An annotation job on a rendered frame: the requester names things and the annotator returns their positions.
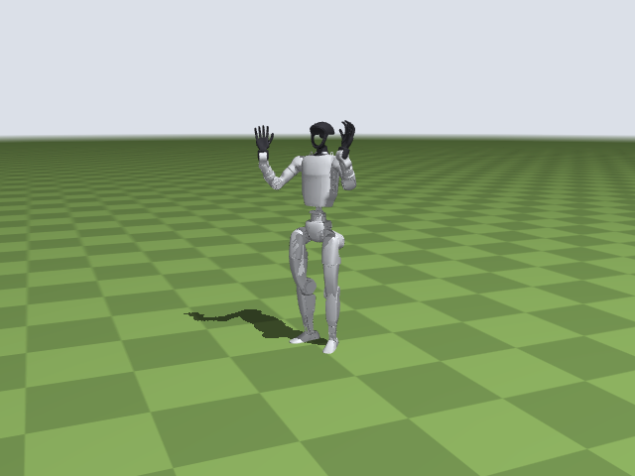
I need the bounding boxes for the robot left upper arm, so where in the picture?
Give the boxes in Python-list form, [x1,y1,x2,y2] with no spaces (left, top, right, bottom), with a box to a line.
[332,157,356,190]

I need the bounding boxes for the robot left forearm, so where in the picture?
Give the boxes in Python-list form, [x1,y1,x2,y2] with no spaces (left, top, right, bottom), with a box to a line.
[335,150,356,186]

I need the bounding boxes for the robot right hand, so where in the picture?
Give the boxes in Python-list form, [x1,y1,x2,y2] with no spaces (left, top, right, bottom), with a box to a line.
[254,125,274,161]

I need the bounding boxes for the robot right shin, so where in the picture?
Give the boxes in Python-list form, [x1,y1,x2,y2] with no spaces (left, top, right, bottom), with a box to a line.
[297,286,316,334]

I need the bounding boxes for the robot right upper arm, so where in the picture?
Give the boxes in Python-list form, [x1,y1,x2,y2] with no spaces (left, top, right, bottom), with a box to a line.
[269,156,305,189]

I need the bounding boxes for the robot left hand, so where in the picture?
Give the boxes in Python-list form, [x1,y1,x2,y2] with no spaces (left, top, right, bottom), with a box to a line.
[338,120,355,160]

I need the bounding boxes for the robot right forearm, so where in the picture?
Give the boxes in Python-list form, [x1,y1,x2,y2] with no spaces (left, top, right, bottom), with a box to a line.
[259,152,276,183]

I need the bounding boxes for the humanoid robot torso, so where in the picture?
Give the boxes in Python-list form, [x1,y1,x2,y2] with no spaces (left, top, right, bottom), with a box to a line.
[302,152,339,242]

